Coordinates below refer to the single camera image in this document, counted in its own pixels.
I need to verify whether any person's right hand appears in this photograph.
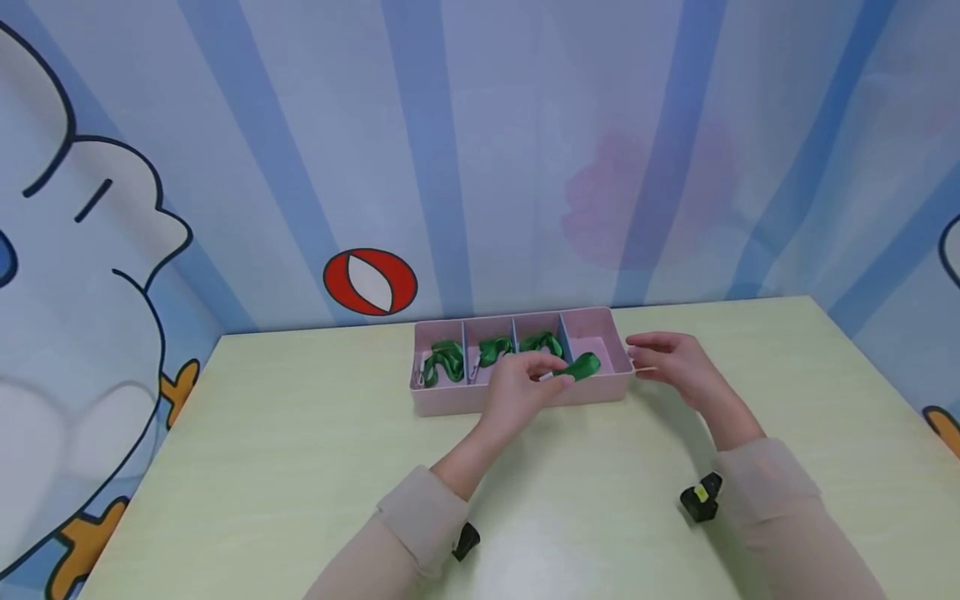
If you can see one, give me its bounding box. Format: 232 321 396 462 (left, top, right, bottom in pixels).
624 332 745 436

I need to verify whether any person's left hand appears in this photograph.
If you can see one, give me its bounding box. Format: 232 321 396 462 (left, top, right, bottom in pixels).
478 350 578 445

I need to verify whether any green lanyard with metal clip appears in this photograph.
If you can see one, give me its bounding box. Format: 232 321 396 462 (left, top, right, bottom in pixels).
517 332 564 360
538 352 603 385
470 335 518 382
420 339 467 389

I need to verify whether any person's left forearm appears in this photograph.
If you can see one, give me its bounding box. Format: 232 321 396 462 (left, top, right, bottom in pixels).
302 432 518 600

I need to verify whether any person's right forearm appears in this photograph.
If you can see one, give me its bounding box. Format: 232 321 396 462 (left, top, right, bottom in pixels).
703 407 895 600

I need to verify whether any pink divided plastic tray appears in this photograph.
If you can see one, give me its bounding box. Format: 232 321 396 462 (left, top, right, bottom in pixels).
408 307 638 417

